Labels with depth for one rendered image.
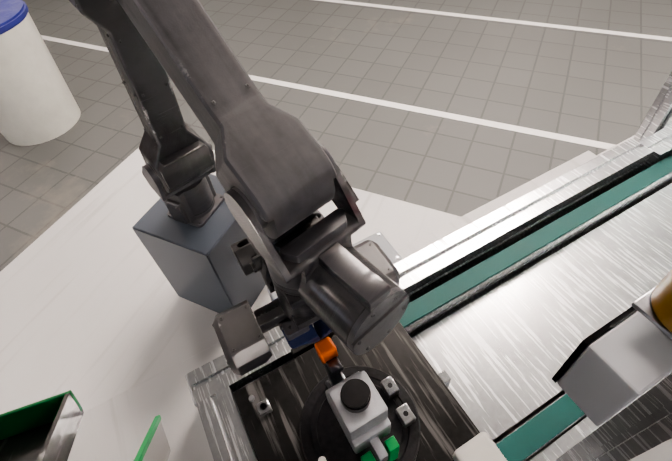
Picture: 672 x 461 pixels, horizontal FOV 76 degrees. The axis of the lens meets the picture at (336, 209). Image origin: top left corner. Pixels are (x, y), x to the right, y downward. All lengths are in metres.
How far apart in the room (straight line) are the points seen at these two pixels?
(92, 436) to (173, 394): 0.12
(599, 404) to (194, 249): 0.49
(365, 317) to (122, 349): 0.60
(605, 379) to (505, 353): 0.35
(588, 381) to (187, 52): 0.35
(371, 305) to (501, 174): 2.02
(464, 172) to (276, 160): 2.00
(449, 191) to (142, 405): 1.69
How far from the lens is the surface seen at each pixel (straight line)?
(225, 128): 0.29
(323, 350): 0.49
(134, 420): 0.78
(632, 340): 0.36
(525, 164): 2.37
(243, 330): 0.42
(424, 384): 0.59
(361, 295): 0.28
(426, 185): 2.16
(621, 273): 0.82
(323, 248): 0.31
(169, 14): 0.33
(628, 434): 0.48
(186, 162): 0.56
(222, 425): 0.62
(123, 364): 0.83
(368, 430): 0.48
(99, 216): 1.07
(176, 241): 0.65
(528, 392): 0.67
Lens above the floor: 1.52
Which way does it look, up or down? 48 degrees down
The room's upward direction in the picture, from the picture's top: 7 degrees counter-clockwise
